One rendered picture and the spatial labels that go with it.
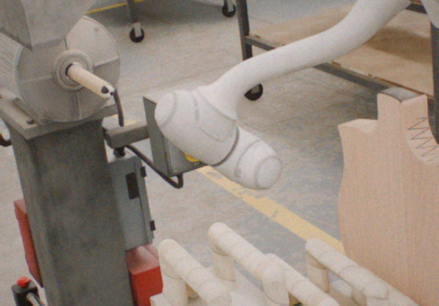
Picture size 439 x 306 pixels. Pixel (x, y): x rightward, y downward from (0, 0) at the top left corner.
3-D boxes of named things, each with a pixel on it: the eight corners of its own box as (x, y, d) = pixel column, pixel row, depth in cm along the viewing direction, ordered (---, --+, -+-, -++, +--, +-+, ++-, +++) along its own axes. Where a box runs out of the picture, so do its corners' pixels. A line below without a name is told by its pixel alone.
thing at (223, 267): (212, 287, 141) (204, 232, 138) (230, 280, 143) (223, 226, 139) (222, 295, 139) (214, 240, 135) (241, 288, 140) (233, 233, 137)
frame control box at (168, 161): (117, 178, 251) (101, 88, 241) (187, 156, 259) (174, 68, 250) (154, 207, 230) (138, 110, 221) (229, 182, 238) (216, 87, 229)
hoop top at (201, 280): (156, 259, 136) (152, 239, 134) (175, 252, 137) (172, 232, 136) (215, 318, 119) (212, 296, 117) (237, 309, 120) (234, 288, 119)
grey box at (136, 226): (104, 234, 265) (69, 52, 245) (137, 224, 269) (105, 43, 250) (124, 254, 252) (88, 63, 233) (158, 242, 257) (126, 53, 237)
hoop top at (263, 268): (206, 241, 139) (203, 223, 137) (225, 235, 140) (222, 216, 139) (270, 296, 122) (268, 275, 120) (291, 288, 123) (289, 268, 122)
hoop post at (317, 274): (306, 297, 150) (301, 246, 147) (323, 291, 151) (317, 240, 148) (317, 306, 148) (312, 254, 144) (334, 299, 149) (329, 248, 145)
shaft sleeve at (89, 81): (81, 64, 209) (85, 78, 210) (68, 69, 208) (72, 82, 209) (110, 81, 194) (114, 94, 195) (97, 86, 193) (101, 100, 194)
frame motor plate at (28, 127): (-12, 106, 250) (-15, 93, 248) (70, 84, 259) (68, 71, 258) (27, 140, 219) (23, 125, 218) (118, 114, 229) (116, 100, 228)
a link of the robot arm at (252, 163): (262, 142, 204) (219, 114, 197) (300, 162, 191) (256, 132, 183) (237, 183, 203) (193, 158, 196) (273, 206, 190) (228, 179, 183)
